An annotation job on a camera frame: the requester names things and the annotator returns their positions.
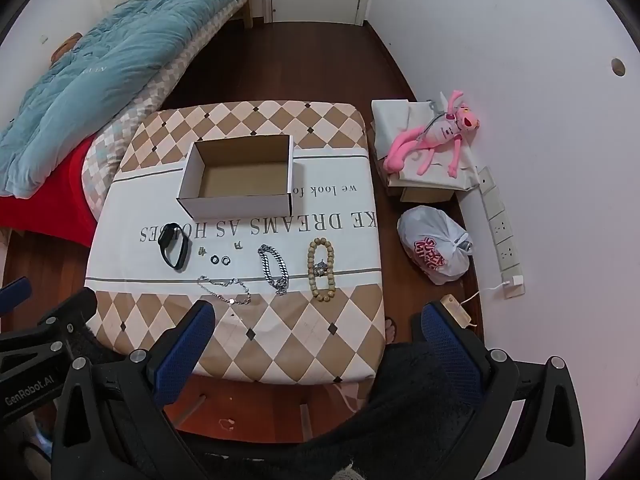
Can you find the thin silver necklace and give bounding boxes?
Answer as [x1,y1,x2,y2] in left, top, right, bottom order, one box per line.
[196,275,252,306]

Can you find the white folded paper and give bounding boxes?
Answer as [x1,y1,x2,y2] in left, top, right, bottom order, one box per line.
[371,99,418,147]

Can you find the grey wire hanger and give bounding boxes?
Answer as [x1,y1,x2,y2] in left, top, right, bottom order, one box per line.
[424,91,448,133]

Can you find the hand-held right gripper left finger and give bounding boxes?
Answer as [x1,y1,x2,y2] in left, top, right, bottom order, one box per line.
[52,300,217,480]

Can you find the diamond pattern printed tablecloth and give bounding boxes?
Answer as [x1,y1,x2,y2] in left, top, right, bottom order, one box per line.
[84,100,387,386]

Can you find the pile of silver gold parts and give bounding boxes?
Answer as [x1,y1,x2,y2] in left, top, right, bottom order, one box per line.
[306,238,337,304]

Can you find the brown cardboard box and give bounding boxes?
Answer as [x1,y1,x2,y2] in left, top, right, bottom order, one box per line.
[399,186,457,204]

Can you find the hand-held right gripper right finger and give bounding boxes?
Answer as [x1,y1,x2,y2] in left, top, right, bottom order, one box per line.
[410,300,587,480]

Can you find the white power strip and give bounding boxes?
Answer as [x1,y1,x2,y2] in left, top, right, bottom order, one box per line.
[477,165,526,300]

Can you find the red blanket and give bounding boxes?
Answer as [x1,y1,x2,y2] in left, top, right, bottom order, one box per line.
[0,137,98,248]

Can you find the black tape roll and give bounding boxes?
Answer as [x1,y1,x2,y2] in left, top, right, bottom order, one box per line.
[157,221,192,272]

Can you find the pink plush toy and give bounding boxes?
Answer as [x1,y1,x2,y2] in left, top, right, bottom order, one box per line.
[383,91,480,177]

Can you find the white plastic bag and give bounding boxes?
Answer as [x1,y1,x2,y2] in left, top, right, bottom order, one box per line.
[397,205,473,287]

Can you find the white cable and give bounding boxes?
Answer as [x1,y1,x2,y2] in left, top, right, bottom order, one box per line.
[460,282,508,306]

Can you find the black fuzzy pants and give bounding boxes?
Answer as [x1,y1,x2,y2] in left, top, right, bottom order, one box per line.
[65,320,501,480]

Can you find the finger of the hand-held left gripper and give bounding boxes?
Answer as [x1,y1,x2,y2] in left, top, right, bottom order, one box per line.
[0,277,33,315]
[0,287,99,368]

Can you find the blue quilt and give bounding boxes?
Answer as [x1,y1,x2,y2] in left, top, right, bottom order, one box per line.
[0,0,265,198]

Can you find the brown rounded cushion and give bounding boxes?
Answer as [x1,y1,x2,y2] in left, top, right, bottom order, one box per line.
[50,32,83,63]

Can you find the thick silver chain bracelet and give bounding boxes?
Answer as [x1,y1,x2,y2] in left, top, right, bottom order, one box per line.
[257,244,289,296]

